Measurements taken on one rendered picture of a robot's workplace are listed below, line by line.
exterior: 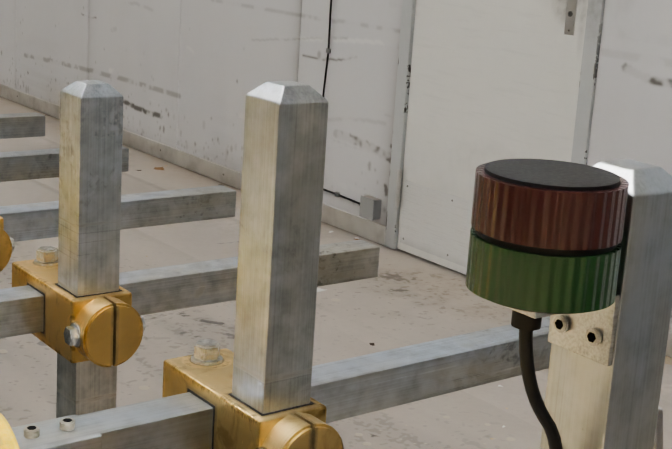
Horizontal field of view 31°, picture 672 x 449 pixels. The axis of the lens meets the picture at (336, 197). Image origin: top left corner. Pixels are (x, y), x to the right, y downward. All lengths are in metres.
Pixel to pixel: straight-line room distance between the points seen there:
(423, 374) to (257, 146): 0.24
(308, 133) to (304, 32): 4.49
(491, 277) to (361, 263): 0.67
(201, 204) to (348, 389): 0.53
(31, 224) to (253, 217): 0.55
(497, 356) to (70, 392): 0.33
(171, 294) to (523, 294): 0.59
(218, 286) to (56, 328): 0.16
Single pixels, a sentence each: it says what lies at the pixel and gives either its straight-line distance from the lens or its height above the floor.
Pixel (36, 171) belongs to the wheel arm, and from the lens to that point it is 1.50.
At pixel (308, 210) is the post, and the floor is 1.09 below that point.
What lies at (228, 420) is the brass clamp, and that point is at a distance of 0.75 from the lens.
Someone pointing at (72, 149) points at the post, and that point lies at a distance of 0.92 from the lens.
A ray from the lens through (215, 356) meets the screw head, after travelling 0.81.
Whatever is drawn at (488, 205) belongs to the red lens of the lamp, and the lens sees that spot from 0.47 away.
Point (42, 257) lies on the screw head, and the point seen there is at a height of 0.98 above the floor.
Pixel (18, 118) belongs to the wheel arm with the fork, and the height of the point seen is 0.96.
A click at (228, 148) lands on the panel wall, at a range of 5.72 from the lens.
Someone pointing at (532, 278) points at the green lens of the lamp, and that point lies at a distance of 0.47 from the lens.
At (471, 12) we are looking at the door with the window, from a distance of 4.41.
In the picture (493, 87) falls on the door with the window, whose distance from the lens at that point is 4.33.
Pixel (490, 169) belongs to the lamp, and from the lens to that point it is 0.48.
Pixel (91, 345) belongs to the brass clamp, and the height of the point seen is 0.94.
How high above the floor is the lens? 1.26
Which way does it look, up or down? 13 degrees down
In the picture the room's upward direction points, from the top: 4 degrees clockwise
